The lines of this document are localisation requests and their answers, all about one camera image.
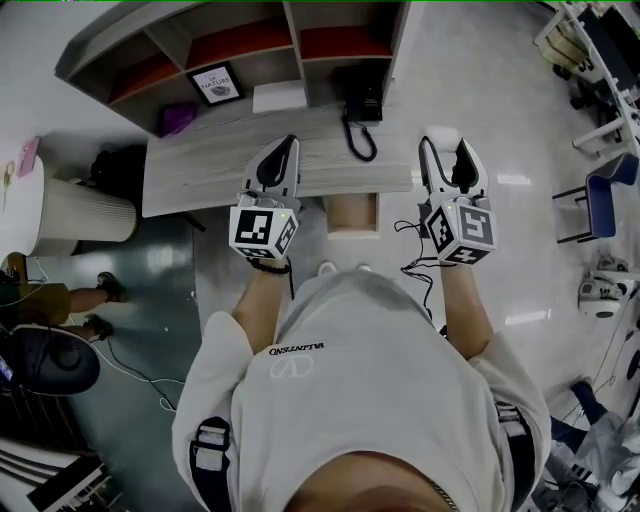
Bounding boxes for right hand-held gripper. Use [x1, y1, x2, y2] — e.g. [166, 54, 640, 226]
[417, 135, 497, 267]

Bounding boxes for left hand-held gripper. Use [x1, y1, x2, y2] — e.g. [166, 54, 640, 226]
[228, 133, 305, 263]

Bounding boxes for wooden desk drawer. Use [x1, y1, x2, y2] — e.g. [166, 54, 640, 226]
[321, 191, 382, 242]

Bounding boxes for person's right forearm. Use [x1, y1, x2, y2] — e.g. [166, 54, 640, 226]
[437, 261, 494, 362]

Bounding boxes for person's left forearm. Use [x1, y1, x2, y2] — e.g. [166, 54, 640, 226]
[230, 260, 296, 334]

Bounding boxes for wooden desk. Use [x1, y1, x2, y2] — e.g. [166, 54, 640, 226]
[141, 102, 414, 219]

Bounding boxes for wooden desk shelf unit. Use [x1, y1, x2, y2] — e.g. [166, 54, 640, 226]
[53, 0, 412, 137]

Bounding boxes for white flat box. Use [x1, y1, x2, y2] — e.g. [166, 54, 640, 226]
[251, 81, 308, 115]

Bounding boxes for black framed picture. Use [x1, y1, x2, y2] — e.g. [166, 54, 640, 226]
[186, 60, 247, 108]

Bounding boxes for purple pouch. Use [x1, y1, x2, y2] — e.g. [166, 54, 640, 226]
[158, 101, 198, 139]

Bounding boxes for person's white shoes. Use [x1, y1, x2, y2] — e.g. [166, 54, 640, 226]
[317, 260, 374, 276]

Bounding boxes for blue chair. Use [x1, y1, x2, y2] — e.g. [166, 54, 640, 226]
[551, 151, 640, 246]

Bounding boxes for black backpack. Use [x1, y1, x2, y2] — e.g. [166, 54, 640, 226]
[88, 143, 149, 202]

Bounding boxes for white work table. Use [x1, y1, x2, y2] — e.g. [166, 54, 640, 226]
[532, 0, 640, 157]

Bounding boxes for spare gripper device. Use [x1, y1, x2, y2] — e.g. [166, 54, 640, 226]
[577, 248, 640, 321]

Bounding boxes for beige ribbed round table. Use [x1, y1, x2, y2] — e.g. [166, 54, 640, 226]
[0, 133, 140, 258]

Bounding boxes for person's white shirt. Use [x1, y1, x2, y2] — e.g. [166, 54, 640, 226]
[171, 268, 553, 512]

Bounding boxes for pink phone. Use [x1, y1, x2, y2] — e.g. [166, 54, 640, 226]
[16, 136, 42, 177]

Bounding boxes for black office chair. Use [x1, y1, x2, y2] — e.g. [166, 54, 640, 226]
[0, 323, 102, 397]

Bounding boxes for dark slatted rack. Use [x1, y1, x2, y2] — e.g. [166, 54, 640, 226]
[0, 383, 124, 512]

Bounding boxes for black bead bracelet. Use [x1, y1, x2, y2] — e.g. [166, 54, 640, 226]
[246, 256, 293, 277]

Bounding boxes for black corded telephone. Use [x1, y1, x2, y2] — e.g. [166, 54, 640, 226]
[333, 64, 385, 162]

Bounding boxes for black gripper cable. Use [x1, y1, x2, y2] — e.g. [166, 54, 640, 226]
[393, 218, 443, 321]

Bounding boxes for white floor cable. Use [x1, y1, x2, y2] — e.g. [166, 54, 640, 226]
[92, 337, 187, 414]

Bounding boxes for black harness strap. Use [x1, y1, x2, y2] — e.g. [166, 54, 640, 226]
[493, 399, 540, 512]
[188, 416, 234, 512]

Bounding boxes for chain necklace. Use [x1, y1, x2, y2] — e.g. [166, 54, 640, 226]
[427, 478, 460, 512]

